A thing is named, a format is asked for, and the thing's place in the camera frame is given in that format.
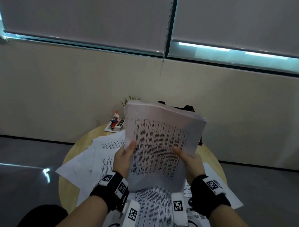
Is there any window with black frame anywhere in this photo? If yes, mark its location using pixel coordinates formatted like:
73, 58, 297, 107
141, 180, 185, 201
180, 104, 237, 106
0, 0, 299, 78

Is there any green potted plant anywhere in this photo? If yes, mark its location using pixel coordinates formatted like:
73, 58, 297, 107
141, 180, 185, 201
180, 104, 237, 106
120, 95, 142, 107

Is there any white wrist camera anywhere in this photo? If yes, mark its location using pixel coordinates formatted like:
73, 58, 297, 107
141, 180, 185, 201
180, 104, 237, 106
121, 200, 140, 227
170, 192, 188, 227

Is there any pile of printed papers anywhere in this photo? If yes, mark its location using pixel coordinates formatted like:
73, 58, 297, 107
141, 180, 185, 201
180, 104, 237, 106
55, 130, 244, 227

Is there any black right wrist band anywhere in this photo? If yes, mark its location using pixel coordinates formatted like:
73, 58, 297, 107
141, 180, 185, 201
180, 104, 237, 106
190, 174, 232, 219

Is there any black mesh paper tray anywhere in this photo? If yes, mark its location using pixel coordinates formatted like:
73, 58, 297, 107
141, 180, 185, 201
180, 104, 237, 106
158, 101, 203, 146

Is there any person's left forearm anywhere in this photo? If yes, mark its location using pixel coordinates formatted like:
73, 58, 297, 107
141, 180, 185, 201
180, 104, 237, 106
56, 195, 108, 227

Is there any person's right hand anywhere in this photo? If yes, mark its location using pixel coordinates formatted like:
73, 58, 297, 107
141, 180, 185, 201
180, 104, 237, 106
172, 146, 206, 186

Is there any white tray with stapler items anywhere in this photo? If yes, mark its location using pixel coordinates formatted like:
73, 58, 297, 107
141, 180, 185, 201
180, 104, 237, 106
104, 121, 124, 133

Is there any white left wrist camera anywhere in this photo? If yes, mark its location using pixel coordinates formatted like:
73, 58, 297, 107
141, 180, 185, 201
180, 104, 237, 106
121, 200, 140, 227

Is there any person's left hand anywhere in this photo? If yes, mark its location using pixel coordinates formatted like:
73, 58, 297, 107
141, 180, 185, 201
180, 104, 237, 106
112, 140, 137, 179

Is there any paper stack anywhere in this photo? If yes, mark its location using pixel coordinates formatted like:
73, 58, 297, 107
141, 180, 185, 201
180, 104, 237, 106
124, 100, 208, 193

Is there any round wooden table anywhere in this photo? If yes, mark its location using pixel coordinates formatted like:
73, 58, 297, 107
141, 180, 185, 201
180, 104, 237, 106
58, 123, 228, 209

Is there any white box black label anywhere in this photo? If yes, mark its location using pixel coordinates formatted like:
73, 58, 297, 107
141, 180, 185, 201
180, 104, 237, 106
114, 119, 126, 131

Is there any black wrist band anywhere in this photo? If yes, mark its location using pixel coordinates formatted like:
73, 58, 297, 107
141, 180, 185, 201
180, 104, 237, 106
190, 174, 232, 219
89, 171, 129, 213

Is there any person's right forearm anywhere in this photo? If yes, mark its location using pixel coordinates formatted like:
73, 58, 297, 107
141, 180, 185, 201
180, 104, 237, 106
209, 205, 249, 227

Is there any blind pull chain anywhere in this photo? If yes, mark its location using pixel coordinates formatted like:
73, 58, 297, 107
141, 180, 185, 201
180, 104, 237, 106
160, 0, 176, 76

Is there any black left wrist band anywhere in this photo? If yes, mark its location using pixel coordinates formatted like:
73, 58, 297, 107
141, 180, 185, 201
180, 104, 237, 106
89, 171, 129, 213

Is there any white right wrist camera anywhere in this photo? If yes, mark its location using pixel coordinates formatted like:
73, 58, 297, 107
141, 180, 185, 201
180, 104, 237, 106
170, 192, 188, 227

